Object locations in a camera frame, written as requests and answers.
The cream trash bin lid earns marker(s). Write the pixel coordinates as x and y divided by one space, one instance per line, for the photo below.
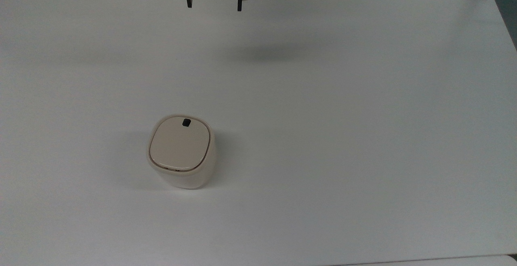
179 145

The cream ceramic cup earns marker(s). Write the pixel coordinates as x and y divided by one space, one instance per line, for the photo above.
190 177

